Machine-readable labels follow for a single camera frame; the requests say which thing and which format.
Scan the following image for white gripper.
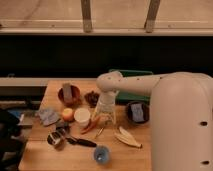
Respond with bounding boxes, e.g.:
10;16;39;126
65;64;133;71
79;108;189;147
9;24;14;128
91;92;116;125

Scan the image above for red chili pepper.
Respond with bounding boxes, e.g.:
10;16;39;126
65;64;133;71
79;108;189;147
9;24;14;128
80;116;101;134

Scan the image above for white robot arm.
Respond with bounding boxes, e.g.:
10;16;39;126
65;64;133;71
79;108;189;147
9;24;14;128
95;71;213;171

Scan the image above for white plastic cup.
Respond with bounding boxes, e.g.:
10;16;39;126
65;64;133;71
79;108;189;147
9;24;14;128
74;108;91;127

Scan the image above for blue plastic cup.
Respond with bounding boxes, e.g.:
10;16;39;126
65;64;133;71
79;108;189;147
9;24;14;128
93;146;110;164

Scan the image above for metal cup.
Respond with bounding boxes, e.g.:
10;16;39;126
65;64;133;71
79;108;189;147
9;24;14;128
47;131;65;149

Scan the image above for dark grape bunch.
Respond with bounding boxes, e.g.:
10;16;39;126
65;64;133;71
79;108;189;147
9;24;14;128
84;91;99;108

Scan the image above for green plastic tray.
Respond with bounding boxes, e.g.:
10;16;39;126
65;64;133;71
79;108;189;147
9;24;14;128
116;69;153;104

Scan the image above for blue sponge in bowl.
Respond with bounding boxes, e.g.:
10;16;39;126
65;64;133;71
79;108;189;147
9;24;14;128
131;104;144;122

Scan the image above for red yellow apple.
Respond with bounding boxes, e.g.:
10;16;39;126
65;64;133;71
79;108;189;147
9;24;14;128
62;108;74;122

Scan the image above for red-brown bowl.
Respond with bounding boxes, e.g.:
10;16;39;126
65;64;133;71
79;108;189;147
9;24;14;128
58;85;81;107

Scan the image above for dark brown bowl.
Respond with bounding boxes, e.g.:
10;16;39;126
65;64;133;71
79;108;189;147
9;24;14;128
125;101;149;124

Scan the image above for grey blue cloth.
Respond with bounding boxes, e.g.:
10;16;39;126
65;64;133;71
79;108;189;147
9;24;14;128
36;108;60;126

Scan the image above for black chair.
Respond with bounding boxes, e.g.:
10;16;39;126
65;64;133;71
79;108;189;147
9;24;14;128
0;108;23;171

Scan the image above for black handled utensil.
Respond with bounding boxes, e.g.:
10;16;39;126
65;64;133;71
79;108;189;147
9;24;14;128
66;138;97;147

